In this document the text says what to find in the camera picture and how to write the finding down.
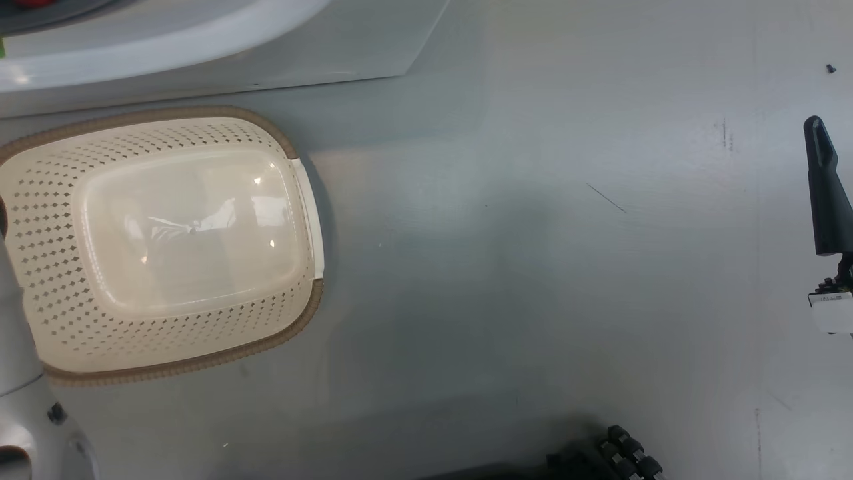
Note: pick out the white front-load washing machine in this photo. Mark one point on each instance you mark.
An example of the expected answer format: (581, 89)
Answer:
(200, 46)

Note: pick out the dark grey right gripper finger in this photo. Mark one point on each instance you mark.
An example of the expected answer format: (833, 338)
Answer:
(830, 200)

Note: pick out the black robot base parts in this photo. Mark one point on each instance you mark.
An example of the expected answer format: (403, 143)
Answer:
(626, 453)

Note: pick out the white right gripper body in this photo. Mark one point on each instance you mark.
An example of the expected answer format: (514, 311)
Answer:
(836, 310)

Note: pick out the grey rubber door seal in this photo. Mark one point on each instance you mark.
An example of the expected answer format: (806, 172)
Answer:
(40, 16)

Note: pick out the cream perforated laundry basket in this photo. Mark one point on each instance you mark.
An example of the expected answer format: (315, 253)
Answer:
(160, 253)

